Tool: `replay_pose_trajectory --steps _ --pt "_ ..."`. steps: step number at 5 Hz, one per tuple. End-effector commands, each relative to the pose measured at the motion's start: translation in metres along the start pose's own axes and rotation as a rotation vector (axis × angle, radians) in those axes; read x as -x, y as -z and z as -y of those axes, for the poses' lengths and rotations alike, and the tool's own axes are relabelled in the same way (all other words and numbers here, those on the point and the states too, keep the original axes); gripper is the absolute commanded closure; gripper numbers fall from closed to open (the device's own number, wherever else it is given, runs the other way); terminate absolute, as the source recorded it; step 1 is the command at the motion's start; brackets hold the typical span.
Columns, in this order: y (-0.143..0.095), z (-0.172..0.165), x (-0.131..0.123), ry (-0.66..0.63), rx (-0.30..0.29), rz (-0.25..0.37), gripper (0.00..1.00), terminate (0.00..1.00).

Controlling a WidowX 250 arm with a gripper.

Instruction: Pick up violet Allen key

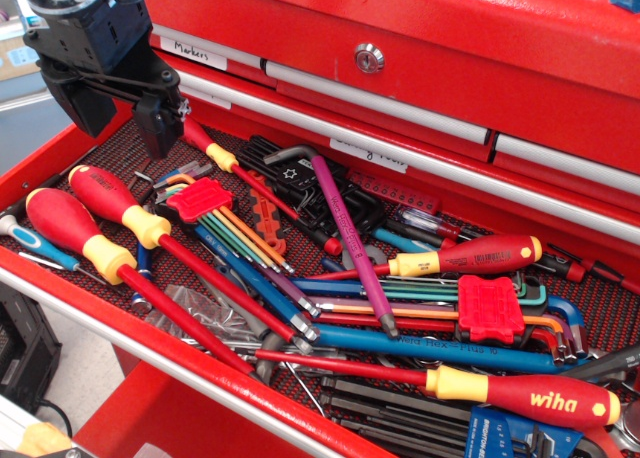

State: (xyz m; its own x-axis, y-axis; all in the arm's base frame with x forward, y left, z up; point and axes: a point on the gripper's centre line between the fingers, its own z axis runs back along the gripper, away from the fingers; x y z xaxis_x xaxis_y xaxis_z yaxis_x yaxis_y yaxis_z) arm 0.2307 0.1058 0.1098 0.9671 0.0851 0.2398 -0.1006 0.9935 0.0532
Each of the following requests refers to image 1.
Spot white drawer label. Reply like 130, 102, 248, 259
329, 138, 409, 174

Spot steel open wrench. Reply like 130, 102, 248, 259
342, 244, 387, 270

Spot slim red yellow screwdriver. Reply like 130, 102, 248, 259
182, 117, 343, 256

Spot red tool chest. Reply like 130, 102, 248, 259
0, 0, 640, 458

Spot black long hex keys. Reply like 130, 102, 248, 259
320, 378, 471, 457

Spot blue handle tool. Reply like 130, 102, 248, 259
371, 227, 438, 253

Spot large red yellow screwdriver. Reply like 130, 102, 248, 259
26, 188, 259, 379

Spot clear handle tester screwdriver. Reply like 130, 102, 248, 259
395, 206, 460, 240

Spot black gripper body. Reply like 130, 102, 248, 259
24, 7, 180, 137

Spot black torx key holder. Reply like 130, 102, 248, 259
236, 135, 386, 235

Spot red bit holder strip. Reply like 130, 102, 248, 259
347, 170, 441, 215

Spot blue white handle screwdriver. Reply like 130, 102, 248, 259
1, 215, 106, 285

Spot white Markers label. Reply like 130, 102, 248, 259
159, 37, 227, 71

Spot red yellow screwdriver right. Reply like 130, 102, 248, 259
304, 234, 544, 282

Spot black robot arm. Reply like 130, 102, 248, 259
24, 0, 190, 159

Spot wiha red yellow screwdriver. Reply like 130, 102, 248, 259
255, 350, 621, 430

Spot silver chest lock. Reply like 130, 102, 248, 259
354, 43, 385, 74

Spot small blue tool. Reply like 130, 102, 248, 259
130, 242, 154, 314

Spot long blue Allen key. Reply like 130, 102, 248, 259
316, 324, 588, 374

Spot blue Brighton hex key holder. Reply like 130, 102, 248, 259
464, 407, 584, 458

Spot orange black tool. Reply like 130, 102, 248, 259
249, 188, 286, 255

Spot red holder Allen set right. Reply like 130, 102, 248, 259
293, 276, 588, 370

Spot red holder Allen set left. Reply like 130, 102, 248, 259
152, 173, 321, 319

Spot blue Allen key left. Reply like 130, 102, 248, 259
194, 225, 320, 343

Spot violet Allen key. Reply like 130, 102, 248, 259
263, 145, 399, 339

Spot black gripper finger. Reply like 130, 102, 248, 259
133, 92, 190, 159

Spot small red black screwdriver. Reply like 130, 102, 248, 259
534, 243, 639, 295

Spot black box on floor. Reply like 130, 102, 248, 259
1, 283, 62, 413

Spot red holder allen set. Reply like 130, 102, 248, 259
152, 173, 321, 319
293, 276, 588, 370

